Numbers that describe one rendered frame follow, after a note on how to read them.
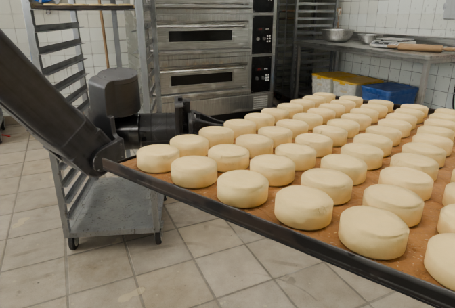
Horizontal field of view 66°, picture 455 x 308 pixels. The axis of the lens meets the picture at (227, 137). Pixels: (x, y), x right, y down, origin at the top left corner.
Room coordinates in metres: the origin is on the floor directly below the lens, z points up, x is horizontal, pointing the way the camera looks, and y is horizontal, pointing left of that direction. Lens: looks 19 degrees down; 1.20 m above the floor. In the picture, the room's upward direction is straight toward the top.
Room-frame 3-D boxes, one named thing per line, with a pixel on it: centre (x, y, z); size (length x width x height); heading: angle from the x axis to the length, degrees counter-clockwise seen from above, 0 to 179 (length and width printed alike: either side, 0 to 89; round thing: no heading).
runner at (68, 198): (1.85, 0.82, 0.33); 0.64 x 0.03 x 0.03; 6
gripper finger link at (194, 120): (0.55, 0.03, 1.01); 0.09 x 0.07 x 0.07; 98
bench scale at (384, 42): (3.64, -1.65, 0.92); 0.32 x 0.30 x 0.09; 121
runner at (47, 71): (1.85, 0.82, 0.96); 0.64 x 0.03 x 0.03; 6
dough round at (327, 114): (0.62, -0.17, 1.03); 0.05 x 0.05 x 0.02
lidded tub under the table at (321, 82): (4.41, -1.34, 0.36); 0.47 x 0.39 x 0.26; 113
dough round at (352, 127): (0.54, -0.19, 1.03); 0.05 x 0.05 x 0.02
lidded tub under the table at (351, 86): (4.05, -1.50, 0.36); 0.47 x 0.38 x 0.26; 115
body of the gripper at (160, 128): (0.54, 0.10, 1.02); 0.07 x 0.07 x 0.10; 8
